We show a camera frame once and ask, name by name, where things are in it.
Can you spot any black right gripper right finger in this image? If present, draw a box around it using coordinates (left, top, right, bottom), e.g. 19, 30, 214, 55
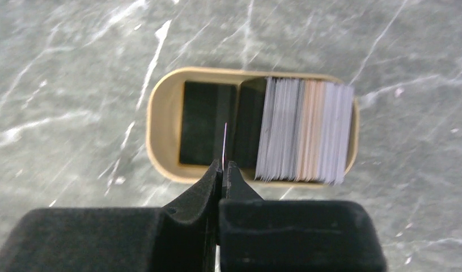
219, 161, 388, 271

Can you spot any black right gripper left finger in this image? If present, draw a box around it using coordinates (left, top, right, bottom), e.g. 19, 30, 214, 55
0, 160, 222, 271

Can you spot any stack of cards in tray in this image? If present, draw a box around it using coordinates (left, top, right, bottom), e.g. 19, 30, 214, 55
232, 76, 355, 185

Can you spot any beige oval card tray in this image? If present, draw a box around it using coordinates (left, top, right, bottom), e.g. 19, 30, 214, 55
146, 66, 343, 184

